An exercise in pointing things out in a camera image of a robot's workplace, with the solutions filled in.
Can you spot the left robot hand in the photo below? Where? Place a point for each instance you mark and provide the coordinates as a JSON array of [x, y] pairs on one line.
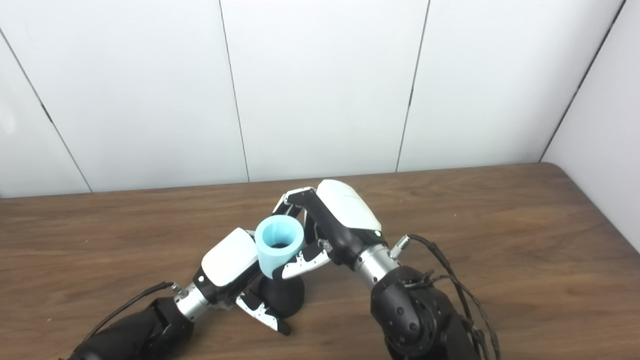
[[230, 260]]

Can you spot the light blue cylinder cup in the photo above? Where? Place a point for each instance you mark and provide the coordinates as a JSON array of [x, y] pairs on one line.
[[272, 257]]

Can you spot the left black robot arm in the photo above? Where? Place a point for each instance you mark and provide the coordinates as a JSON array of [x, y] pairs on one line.
[[135, 330]]

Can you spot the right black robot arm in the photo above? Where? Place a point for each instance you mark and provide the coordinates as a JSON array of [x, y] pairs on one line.
[[415, 310]]

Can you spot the black nozzle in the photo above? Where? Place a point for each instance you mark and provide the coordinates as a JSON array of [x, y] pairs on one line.
[[285, 297]]

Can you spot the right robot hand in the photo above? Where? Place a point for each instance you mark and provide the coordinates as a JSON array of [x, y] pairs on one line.
[[345, 210]]

